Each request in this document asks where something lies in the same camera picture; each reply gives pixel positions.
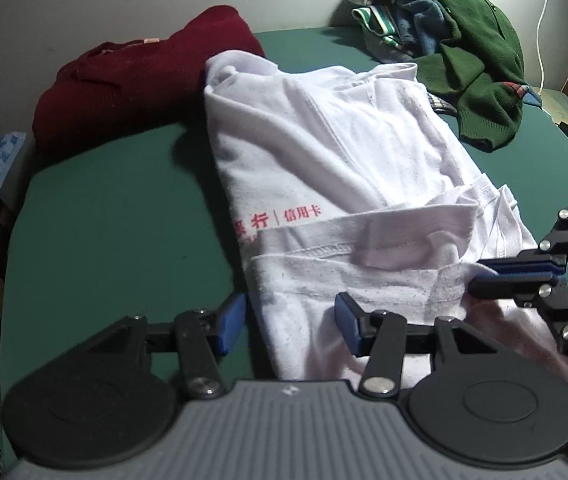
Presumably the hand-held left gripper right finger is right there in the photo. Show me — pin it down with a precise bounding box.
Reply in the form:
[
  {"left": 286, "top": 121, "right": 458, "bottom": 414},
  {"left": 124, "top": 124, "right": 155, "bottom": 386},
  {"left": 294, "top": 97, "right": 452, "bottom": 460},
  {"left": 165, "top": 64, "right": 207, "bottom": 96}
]
[{"left": 334, "top": 291, "right": 495, "bottom": 401}]

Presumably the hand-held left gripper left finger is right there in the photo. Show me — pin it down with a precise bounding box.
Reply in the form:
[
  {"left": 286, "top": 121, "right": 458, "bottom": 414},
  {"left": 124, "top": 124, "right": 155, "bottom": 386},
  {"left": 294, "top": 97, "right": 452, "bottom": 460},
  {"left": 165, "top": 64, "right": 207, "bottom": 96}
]
[{"left": 84, "top": 292, "right": 247, "bottom": 401}]

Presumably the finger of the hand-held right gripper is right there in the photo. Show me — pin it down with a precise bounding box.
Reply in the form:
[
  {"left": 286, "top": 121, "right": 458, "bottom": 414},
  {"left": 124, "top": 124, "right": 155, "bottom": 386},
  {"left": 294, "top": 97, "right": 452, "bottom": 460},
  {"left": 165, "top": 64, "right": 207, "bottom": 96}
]
[
  {"left": 479, "top": 197, "right": 568, "bottom": 277},
  {"left": 468, "top": 272, "right": 568, "bottom": 371}
]

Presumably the white polo shirt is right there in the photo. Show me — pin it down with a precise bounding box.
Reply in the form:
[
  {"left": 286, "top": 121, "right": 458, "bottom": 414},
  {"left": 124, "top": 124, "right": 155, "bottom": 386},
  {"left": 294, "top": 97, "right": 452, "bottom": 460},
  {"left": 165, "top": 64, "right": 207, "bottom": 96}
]
[{"left": 203, "top": 50, "right": 568, "bottom": 391}]

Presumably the pile of green clothes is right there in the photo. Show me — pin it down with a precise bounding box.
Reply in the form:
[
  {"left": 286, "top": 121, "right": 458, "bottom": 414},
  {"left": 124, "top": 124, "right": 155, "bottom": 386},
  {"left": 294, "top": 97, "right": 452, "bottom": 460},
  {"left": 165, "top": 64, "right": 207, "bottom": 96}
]
[{"left": 379, "top": 0, "right": 526, "bottom": 153}]

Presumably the blue fabric garment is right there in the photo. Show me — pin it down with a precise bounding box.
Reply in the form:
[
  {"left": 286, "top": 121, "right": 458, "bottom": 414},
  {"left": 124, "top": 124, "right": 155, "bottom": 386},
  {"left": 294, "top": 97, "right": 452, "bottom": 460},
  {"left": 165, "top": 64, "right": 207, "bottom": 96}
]
[{"left": 521, "top": 87, "right": 546, "bottom": 109}]

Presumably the red plaid garment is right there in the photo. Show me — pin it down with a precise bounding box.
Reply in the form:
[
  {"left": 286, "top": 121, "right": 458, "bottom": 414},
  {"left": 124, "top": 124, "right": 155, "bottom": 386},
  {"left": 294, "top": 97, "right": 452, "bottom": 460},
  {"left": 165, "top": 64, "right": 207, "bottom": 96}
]
[{"left": 501, "top": 81, "right": 530, "bottom": 100}]

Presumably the grey plaid garment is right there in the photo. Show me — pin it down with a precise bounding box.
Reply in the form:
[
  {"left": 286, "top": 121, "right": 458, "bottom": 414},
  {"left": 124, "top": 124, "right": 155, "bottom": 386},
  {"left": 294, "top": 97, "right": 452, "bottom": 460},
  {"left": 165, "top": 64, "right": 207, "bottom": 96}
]
[{"left": 426, "top": 91, "right": 458, "bottom": 115}]

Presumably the dark red sweater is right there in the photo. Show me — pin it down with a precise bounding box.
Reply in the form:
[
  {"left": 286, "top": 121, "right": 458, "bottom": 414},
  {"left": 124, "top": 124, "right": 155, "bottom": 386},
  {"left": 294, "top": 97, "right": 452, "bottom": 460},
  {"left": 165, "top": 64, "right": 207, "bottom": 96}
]
[{"left": 32, "top": 5, "right": 266, "bottom": 161}]

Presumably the grey knit garment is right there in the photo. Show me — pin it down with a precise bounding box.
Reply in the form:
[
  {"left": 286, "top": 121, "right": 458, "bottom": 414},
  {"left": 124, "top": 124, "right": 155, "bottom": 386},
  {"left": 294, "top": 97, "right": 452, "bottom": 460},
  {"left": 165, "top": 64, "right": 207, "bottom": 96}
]
[{"left": 364, "top": 35, "right": 415, "bottom": 64}]

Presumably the light blue knit garment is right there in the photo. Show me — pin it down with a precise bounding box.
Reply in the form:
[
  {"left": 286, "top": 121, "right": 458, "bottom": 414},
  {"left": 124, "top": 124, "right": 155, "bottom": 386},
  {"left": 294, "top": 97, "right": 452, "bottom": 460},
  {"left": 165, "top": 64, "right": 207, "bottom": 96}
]
[{"left": 394, "top": 0, "right": 457, "bottom": 58}]

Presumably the bright green white striped garment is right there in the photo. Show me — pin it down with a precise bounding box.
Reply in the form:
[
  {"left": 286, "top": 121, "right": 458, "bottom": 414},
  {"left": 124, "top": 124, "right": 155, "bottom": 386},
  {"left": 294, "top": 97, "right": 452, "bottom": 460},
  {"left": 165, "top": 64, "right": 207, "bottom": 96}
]
[{"left": 353, "top": 5, "right": 405, "bottom": 52}]

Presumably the white power cable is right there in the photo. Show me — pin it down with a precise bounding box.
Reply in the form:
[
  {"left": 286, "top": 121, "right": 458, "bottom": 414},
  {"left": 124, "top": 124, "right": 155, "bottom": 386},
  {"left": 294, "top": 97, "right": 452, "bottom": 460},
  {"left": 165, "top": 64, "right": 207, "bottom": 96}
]
[{"left": 534, "top": 0, "right": 565, "bottom": 92}]

